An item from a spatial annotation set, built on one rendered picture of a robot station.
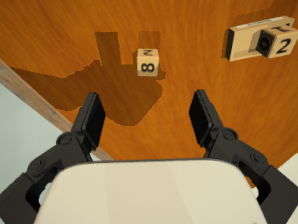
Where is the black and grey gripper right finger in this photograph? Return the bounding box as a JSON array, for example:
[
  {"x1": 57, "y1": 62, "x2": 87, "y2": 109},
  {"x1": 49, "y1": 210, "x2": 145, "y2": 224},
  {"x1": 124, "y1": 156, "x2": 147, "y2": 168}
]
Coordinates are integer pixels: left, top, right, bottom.
[{"x1": 189, "y1": 89, "x2": 298, "y2": 224}]

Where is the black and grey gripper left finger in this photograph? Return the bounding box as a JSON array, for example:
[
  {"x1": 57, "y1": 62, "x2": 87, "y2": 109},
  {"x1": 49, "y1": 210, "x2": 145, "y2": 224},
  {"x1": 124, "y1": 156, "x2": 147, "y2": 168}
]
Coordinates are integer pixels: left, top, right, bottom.
[{"x1": 0, "y1": 92, "x2": 106, "y2": 224}]

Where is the beige calendar cube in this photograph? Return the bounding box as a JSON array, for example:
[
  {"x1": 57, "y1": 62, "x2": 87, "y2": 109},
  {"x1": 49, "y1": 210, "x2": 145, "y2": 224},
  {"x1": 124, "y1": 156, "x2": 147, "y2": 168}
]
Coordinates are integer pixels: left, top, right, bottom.
[
  {"x1": 256, "y1": 24, "x2": 298, "y2": 59},
  {"x1": 137, "y1": 49, "x2": 159, "y2": 77}
]

